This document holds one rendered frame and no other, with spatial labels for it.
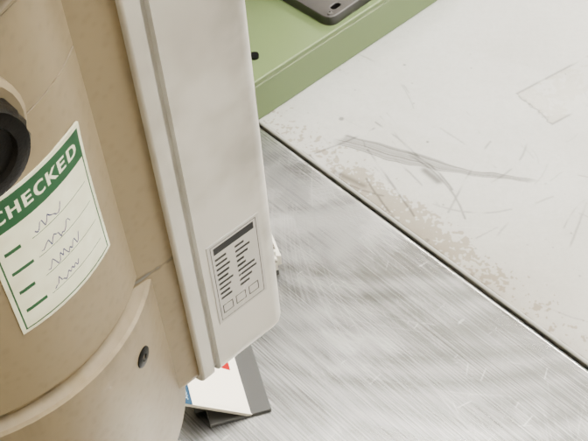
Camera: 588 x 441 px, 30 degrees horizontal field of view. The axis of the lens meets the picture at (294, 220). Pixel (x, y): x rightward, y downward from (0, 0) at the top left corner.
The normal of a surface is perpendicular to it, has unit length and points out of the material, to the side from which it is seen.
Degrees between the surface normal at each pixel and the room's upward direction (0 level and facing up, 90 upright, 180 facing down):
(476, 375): 0
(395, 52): 0
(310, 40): 0
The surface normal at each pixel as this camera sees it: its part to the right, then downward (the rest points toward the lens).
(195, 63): 0.68, 0.53
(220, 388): 0.57, -0.66
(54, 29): 0.97, 0.13
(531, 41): -0.06, -0.65
